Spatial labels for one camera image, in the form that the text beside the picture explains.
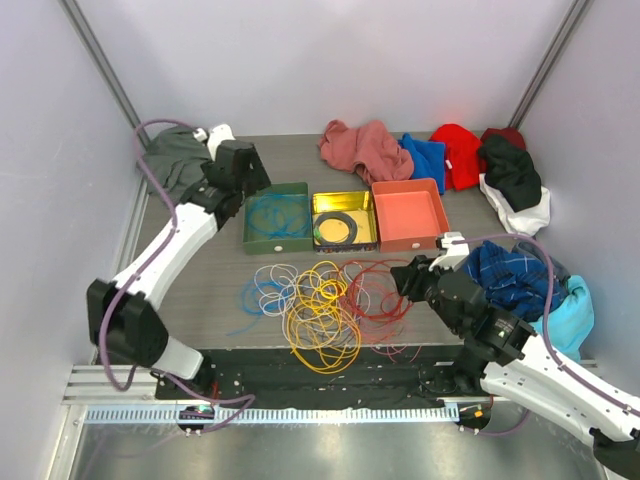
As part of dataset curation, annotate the grey green cloth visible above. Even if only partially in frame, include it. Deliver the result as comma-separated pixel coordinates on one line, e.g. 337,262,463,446
142,126,212,204

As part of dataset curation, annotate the yellow metal tin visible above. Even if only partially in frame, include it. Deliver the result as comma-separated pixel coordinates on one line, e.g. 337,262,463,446
311,190,378,254

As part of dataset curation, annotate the red cable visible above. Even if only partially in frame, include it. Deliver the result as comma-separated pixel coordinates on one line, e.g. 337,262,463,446
340,257,424,362

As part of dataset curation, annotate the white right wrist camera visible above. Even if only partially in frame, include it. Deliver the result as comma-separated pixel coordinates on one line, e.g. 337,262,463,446
429,232,470,271

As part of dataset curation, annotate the green plastic tray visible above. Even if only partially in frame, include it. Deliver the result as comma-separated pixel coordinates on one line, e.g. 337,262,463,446
242,182,313,255

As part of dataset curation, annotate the black cloth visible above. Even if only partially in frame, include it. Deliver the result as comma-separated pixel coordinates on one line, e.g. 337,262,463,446
478,134,542,212

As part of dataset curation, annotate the blue plaid cloth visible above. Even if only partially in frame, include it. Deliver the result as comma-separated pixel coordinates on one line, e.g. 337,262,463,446
462,241,549,323

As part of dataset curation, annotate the grey denim cloth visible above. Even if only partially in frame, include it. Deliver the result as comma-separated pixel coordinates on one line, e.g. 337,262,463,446
511,241,571,284

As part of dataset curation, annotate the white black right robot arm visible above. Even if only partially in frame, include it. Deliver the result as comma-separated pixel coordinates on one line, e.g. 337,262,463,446
391,256,639,479

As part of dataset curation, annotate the orange plastic tray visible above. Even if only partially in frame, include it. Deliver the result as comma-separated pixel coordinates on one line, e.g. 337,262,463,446
371,178,450,253

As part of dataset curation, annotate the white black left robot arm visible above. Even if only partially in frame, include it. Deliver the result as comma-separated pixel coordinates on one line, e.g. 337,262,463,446
87,137,271,399

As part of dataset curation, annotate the pink cloth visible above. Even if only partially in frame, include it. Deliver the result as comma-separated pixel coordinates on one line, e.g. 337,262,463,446
318,120,414,186

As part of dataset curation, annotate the white cable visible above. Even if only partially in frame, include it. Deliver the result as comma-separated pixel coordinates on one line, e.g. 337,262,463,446
252,263,351,351

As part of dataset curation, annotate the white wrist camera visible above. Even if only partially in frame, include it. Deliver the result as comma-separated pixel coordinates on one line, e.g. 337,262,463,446
193,124,235,160
429,232,470,271

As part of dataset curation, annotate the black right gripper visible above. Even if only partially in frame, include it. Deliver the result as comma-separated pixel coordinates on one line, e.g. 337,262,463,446
390,254,463,334

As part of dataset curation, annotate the light blue cloth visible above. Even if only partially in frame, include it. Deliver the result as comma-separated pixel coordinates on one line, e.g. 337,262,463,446
547,275,595,363

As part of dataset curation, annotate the grey cable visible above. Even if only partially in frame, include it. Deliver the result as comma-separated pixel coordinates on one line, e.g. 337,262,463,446
313,211,360,246

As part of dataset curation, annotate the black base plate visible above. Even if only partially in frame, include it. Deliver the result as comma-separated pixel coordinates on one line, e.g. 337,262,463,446
181,345,488,410

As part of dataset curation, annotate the white cloth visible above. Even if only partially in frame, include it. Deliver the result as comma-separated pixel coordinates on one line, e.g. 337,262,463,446
479,173,551,237

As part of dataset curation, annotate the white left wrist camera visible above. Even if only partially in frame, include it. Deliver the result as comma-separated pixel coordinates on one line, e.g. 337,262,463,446
193,124,235,160

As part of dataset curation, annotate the white slotted cable duct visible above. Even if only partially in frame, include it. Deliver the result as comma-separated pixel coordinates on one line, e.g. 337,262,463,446
85,403,459,425

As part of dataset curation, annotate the dark red cloth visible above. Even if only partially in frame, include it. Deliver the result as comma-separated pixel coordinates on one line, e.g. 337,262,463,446
480,127,527,150

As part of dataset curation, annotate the yellow cable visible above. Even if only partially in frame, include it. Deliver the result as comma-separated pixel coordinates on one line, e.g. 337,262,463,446
286,258,363,372

